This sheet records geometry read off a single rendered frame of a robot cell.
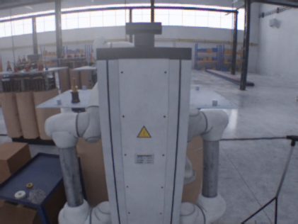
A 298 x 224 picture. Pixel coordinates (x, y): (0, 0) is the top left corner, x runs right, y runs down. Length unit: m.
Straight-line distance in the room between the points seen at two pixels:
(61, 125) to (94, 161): 0.94
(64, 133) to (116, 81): 0.45
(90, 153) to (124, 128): 1.15
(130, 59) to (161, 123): 0.26
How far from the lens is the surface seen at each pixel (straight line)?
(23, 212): 1.52
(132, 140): 0.78
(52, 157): 1.93
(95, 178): 2.03
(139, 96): 0.72
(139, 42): 0.70
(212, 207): 1.32
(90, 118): 1.03
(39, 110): 3.95
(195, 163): 1.90
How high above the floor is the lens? 1.76
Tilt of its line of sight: 17 degrees down
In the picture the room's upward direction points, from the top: straight up
